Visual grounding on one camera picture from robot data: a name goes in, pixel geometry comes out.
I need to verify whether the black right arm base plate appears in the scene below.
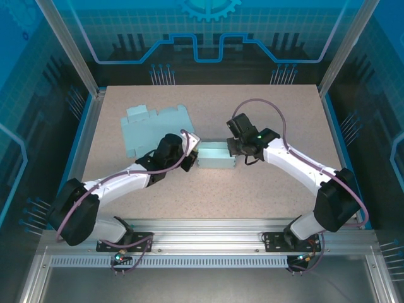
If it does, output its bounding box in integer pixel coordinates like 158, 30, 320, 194
261, 231, 326, 253

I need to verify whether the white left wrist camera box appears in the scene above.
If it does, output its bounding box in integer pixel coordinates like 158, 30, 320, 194
180, 131, 202, 152

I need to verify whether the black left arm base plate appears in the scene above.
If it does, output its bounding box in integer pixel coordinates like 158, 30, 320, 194
95, 231, 156, 253

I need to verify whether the light blue paper box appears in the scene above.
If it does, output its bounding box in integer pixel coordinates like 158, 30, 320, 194
119, 104, 196, 158
196, 141, 238, 170

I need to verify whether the slotted grey cable duct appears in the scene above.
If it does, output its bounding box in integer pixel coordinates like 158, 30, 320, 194
49, 256, 297, 269

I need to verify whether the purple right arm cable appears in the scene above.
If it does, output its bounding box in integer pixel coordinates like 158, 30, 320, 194
232, 98, 369, 275

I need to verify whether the blue table edge strip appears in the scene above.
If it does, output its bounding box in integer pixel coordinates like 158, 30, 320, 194
320, 93, 360, 198
46, 94, 95, 230

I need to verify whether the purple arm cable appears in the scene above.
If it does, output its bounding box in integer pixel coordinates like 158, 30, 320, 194
232, 98, 369, 275
56, 128, 191, 275

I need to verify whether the small circuit board with LEDs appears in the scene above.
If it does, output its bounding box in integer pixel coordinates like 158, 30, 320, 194
293, 251, 318, 264
110, 248, 133, 265

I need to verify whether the aluminium side rail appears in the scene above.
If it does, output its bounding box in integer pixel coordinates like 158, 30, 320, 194
52, 90, 107, 230

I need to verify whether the aluminium frame post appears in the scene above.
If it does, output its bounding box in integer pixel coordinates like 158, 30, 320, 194
317, 0, 383, 99
35, 0, 107, 99

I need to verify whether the aluminium frame beam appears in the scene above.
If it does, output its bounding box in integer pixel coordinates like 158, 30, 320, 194
364, 254, 391, 303
17, 254, 53, 303

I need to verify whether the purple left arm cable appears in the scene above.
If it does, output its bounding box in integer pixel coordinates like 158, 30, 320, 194
56, 128, 191, 275

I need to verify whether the wide aluminium frame rail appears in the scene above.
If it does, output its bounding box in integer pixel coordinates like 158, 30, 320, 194
39, 218, 381, 257

